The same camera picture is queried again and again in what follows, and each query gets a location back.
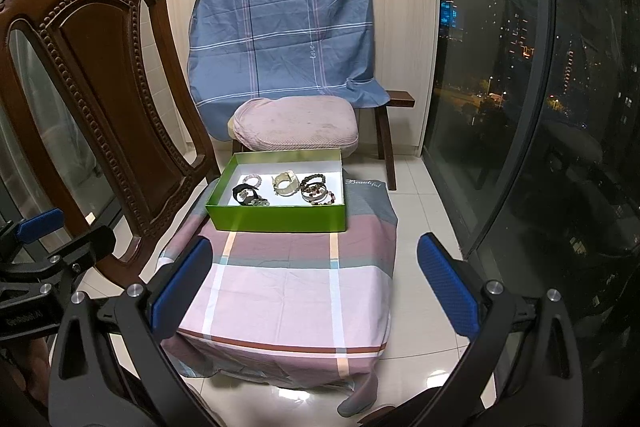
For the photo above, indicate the green cardboard box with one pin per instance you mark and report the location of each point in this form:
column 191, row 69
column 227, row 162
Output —
column 275, row 219

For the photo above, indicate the dark wooden bench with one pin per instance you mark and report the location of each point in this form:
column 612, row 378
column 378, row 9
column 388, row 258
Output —
column 385, row 137

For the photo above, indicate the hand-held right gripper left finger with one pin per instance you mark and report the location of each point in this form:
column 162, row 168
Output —
column 180, row 287

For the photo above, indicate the white wristwatch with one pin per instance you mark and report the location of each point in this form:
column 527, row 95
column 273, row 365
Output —
column 285, row 191

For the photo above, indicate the carved wooden chair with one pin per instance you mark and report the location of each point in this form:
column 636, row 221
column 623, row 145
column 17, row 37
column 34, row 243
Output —
column 100, row 97

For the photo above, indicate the black wristwatch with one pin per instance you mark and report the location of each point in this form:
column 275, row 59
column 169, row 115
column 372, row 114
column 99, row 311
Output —
column 242, row 193

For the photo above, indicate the person's left hand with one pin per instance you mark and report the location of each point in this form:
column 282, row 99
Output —
column 27, row 367

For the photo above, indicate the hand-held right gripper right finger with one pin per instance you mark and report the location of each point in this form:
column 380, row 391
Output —
column 447, row 287

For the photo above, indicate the pink cushion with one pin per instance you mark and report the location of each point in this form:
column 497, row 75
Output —
column 295, row 122

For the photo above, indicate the pink plaid tablecloth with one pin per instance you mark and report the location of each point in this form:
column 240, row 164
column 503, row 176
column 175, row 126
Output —
column 290, row 297

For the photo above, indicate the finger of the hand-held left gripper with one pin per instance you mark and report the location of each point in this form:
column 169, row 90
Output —
column 40, row 223
column 87, row 249

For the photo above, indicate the blue plaid cloth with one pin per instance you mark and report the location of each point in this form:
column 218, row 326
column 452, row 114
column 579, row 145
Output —
column 275, row 32

